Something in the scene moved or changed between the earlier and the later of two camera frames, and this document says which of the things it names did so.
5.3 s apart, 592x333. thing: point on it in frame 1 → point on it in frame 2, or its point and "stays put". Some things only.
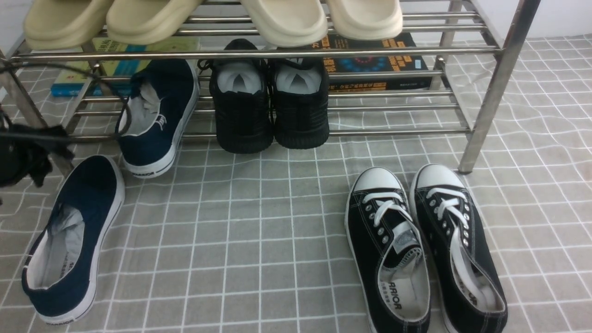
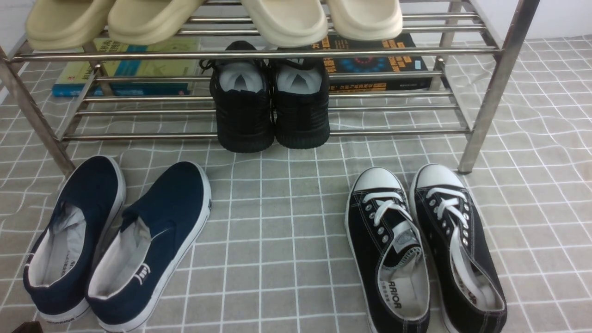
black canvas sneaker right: (445, 218) stays put
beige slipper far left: (61, 24) stays put
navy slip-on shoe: (59, 280) stays put
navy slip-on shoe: (162, 97) → (140, 265)
